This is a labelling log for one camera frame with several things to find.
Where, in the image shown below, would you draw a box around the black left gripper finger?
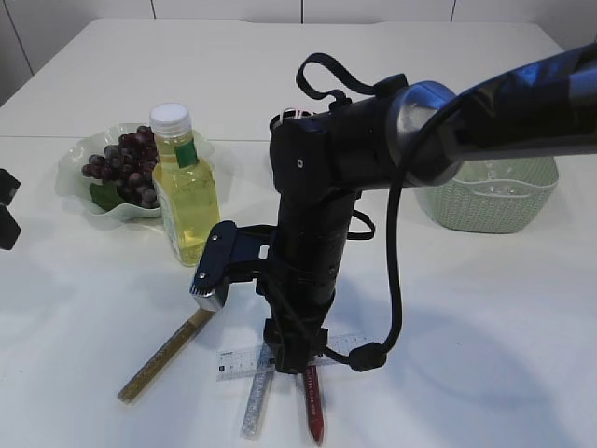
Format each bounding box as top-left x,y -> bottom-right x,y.
0,205 -> 21,250
0,168 -> 21,205

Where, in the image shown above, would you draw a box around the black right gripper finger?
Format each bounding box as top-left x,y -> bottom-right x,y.
274,354 -> 311,374

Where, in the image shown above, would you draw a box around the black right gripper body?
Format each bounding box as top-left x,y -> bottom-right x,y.
263,298 -> 331,364

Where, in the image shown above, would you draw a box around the silver glitter pen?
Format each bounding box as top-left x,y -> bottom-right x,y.
240,370 -> 273,440

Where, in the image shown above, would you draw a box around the red glitter pen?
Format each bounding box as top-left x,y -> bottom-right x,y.
302,366 -> 325,446

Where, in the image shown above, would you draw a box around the clear plastic ruler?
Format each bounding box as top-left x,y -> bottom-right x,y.
215,333 -> 367,382

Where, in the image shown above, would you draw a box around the gold glitter pen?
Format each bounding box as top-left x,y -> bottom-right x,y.
118,309 -> 215,404

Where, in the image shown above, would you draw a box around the purple grape bunch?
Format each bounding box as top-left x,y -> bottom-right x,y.
81,125 -> 159,212

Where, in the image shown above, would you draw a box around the yellow tea bottle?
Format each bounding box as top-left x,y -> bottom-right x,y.
149,103 -> 220,267

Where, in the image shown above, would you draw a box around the pink scissors with purple sheath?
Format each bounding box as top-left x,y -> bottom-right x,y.
281,108 -> 312,119

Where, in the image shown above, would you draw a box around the clear plastic sheet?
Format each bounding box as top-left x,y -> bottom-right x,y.
470,161 -> 529,197

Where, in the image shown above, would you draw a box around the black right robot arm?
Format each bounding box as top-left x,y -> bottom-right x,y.
263,44 -> 596,374

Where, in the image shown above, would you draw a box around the black mesh pen cup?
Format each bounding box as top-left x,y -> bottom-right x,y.
269,110 -> 287,133

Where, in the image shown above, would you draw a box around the green woven plastic basket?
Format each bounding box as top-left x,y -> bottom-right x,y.
416,157 -> 560,234

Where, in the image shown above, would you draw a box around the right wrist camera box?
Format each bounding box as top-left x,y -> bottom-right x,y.
189,220 -> 276,313

